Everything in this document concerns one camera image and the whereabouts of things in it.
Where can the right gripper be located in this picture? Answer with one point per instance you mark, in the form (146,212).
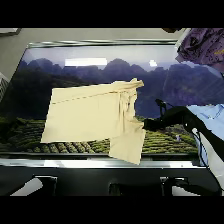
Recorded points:
(155,124)

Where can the cream garment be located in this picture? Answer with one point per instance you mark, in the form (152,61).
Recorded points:
(83,113)

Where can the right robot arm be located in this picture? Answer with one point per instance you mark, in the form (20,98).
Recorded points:
(187,116)

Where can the light blue shirt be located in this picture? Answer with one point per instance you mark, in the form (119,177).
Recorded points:
(213,115)

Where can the purple patterned garment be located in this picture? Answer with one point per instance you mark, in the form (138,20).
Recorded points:
(203,46)

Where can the silver frame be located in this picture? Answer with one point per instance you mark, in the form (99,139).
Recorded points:
(100,163)

